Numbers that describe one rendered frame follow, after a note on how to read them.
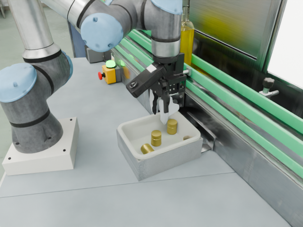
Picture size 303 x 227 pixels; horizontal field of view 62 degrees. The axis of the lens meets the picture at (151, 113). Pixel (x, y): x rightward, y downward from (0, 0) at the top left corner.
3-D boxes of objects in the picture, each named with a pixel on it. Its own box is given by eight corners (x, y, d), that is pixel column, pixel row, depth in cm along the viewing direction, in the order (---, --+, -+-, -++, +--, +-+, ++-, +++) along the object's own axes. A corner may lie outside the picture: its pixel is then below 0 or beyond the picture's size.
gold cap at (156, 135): (154, 147, 83) (154, 138, 80) (149, 141, 85) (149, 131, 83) (163, 144, 84) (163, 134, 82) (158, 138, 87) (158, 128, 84)
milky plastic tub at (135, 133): (201, 156, 82) (204, 135, 77) (138, 181, 74) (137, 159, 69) (173, 126, 95) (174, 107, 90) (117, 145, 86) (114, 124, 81)
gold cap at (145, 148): (146, 161, 78) (140, 153, 81) (156, 158, 79) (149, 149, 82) (146, 153, 76) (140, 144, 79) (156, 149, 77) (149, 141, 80)
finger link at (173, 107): (182, 122, 77) (180, 93, 73) (165, 128, 74) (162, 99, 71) (176, 119, 79) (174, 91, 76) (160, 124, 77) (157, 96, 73)
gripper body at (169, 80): (185, 94, 74) (189, 55, 67) (160, 102, 71) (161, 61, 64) (171, 83, 79) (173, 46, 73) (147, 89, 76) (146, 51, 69)
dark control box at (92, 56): (103, 61, 144) (102, 47, 139) (89, 64, 141) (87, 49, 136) (99, 56, 150) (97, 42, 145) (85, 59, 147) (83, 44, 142)
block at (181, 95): (185, 107, 94) (186, 91, 90) (162, 114, 91) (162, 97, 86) (179, 103, 97) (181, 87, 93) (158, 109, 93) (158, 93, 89)
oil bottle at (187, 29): (190, 75, 101) (195, 20, 89) (178, 79, 99) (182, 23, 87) (182, 70, 105) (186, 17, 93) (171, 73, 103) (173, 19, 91)
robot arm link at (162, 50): (160, 44, 61) (144, 35, 67) (160, 62, 64) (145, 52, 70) (186, 39, 64) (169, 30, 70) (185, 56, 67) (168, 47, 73)
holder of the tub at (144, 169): (213, 151, 84) (217, 133, 80) (138, 181, 74) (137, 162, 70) (185, 123, 97) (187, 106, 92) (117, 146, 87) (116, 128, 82)
